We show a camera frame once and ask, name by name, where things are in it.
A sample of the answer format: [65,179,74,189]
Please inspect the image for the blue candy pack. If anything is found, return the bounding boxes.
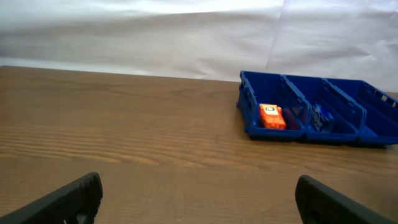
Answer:
[312,103,326,133]

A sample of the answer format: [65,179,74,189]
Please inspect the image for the blue tray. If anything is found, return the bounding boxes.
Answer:
[236,70,398,147]

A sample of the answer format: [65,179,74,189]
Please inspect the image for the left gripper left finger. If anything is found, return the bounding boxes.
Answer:
[0,172,103,224]

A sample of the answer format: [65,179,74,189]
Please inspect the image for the orange candy box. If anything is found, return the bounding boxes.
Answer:
[258,103,287,130]

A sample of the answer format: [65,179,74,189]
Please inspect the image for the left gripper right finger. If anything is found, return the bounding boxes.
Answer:
[294,174,398,224]

